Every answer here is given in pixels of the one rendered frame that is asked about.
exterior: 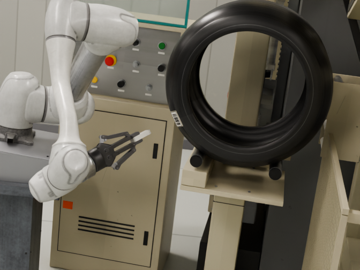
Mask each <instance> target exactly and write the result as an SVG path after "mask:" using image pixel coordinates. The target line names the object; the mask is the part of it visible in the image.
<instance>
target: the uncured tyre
mask: <svg viewBox="0 0 360 270"><path fill-rule="evenodd" d="M244 31H249V32H258V33H263V34H266V35H269V36H271V37H273V38H275V39H277V40H279V41H280V42H282V43H283V44H285V45H286V46H287V47H288V48H289V49H290V50H291V51H292V52H293V53H294V55H295V56H296V57H297V59H298V60H299V62H300V64H301V66H302V69H303V71H304V74H305V83H304V88H303V91H302V94H301V96H300V98H299V100H298V101H297V103H296V104H295V106H294V107H293V108H292V110H291V111H290V112H288V113H287V114H286V115H285V116H283V117H282V118H280V119H279V120H277V121H275V122H273V123H270V124H267V125H262V126H243V125H238V124H235V123H232V122H230V121H228V120H226V119H224V118H223V117H221V116H220V115H219V114H218V113H217V112H215V111H214V109H213V108H212V107H211V106H210V105H209V103H208V102H207V100H206V98H205V96H204V94H203V91H202V89H201V84H200V65H201V60H202V57H203V55H204V52H205V50H206V49H207V47H208V45H209V44H210V43H212V42H213V41H215V40H216V39H218V38H220V37H222V36H224V35H227V34H230V33H235V32H244ZM166 96H167V102H168V106H169V109H170V111H177V114H178V116H179V118H180V120H181V122H182V124H183V126H180V127H178V128H179V130H180V131H181V133H182V134H183V136H184V137H185V138H186V139H187V140H188V141H189V142H190V143H191V144H192V145H193V146H194V147H195V148H196V149H198V150H199V151H201V152H202V153H204V154H205V155H207V156H209V157H210V158H212V159H214V160H217V161H219V162H222V163H225V164H229V165H232V166H238V167H260V166H266V165H269V164H274V163H277V162H279V161H282V160H284V159H286V158H288V157H290V156H292V155H294V154H295V153H297V152H298V151H300V150H301V149H302V148H304V147H305V146H306V145H307V144H308V143H309V142H310V141H311V140H312V139H313V138H314V137H315V135H316V134H317V133H318V131H319V130H320V128H321V127H322V125H323V123H324V121H325V119H326V117H327V115H328V112H329V109H330V106H331V102H332V96H333V73H332V67H331V64H330V61H329V58H328V54H327V51H326V49H325V46H324V44H323V42H322V40H321V38H320V37H319V35H318V33H317V32H316V31H315V29H314V28H313V27H312V26H311V25H310V24H309V23H308V22H307V21H306V20H305V19H304V18H303V17H302V16H300V15H299V14H298V13H296V12H295V11H293V10H292V9H290V8H288V7H286V6H284V5H281V4H279V3H275V2H271V1H267V0H237V1H232V2H229V3H226V4H223V5H220V6H218V7H216V8H214V9H212V10H210V11H209V12H207V13H206V14H205V15H203V16H202V17H200V18H199V19H197V20H196V21H195V22H194V23H193V24H192V25H191V26H190V27H189V28H188V29H187V30H186V31H185V32H184V33H183V34H182V36H181V37H180V38H179V40H178V41H177V43H176V45H175V47H174V49H173V51H172V53H171V56H170V59H169V62H168V66H167V72H166Z"/></svg>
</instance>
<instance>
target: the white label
mask: <svg viewBox="0 0 360 270"><path fill-rule="evenodd" d="M170 113H171V115H172V117H173V119H174V121H175V123H176V125H177V127H180V126H183V124H182V122H181V120H180V118H179V116H178V114H177V111H171V112H170Z"/></svg>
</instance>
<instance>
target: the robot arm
mask: <svg viewBox="0 0 360 270"><path fill-rule="evenodd" d="M138 30H139V25H138V21H137V19H136V18H135V16H134V15H132V14H131V13H129V12H127V11H125V10H123V9H121V8H118V7H114V6H109V5H103V4H90V3H84V2H80V1H77V0H50V3H49V5H48V8H47V11H46V17H45V24H44V32H45V37H46V47H47V53H48V59H49V66H50V76H51V86H42V85H40V84H39V80H38V79H37V78H36V77H35V76H34V75H32V74H31V73H28V72H21V71H17V72H11V73H10V74H9V75H8V76H7V77H6V78H5V79H4V81H3V83H2V85H1V87H0V141H4V142H7V144H13V143H16V144H24V145H28V146H33V143H34V141H33V136H34V135H35V131H34V130H32V129H33V123H39V122H42V123H48V124H56V125H60V130H59V137H58V140H57V141H56V142H55V143H54V144H53V145H52V149H51V155H50V159H49V164H48V165H47V166H45V167H44V168H43V169H42V170H40V171H39V172H37V173H36V174H35V175H34V176H33V177H32V178H31V179H30V180H29V182H28V183H29V189H30V192H31V194H32V196H33V197H34V198H35V199H36V200H37V201H38V202H40V203H43V202H48V201H52V200H55V199H57V198H59V197H61V196H63V195H65V194H67V193H69V192H71V191H72V190H74V189H75V188H76V187H77V186H78V185H79V184H80V183H83V182H84V181H86V180H88V179H89V178H91V177H93V176H95V174H96V172H98V171H100V170H101V169H103V168H105V167H112V168H113V170H118V169H119V168H120V166H121V164H122V163H124V162H125V161H126V160H127V159H128V158H129V157H130V156H131V155H132V154H133V153H134V152H135V151H136V145H137V144H139V143H141V142H142V141H143V139H142V138H144V137H146V136H147V135H149V134H151V132H150V130H145V131H143V132H141V133H139V132H135V133H133V134H129V133H128V132H121V133H117V134H112V135H108V136H105V135H100V136H99V138H100V143H98V144H97V146H96V147H94V148H92V149H90V150H88V151H87V148H86V145H85V144H84V143H83V142H82V141H81V140H80V136H79V128H78V125H79V124H83V123H86V122H88V121H89V120H90V119H91V118H92V116H93V114H94V110H95V102H94V99H93V97H92V96H91V94H90V93H89V92H88V91H87V89H88V87H89V85H90V84H91V82H92V80H93V78H94V77H95V75H96V73H97V71H98V70H99V68H100V66H101V65H102V63H103V61H104V59H105V58H106V56H107V55H109V54H111V53H112V52H114V51H116V50H118V49H120V48H124V47H128V46H130V45H132V44H133V43H134V42H135V41H136V39H137V37H138ZM76 41H82V44H81V46H80V48H79V50H78V52H77V54H76V56H75V58H74V60H73V62H72V59H73V53H74V49H75V46H76ZM122 136H125V137H124V138H123V139H121V140H119V141H117V142H115V143H113V144H111V145H110V144H104V143H103V142H105V141H107V139H112V138H117V137H122ZM129 140H130V142H131V143H129V144H127V145H126V146H124V147H122V148H120V149H118V150H116V151H114V148H116V147H117V146H119V145H121V144H123V143H125V142H127V141H129ZM128 149H130V150H129V151H128V152H126V153H125V154H124V155H123V156H122V157H121V158H120V159H119V160H118V161H117V162H115V163H113V162H114V160H115V158H116V156H118V155H119V154H121V153H123V152H125V151H127V150H128Z"/></svg>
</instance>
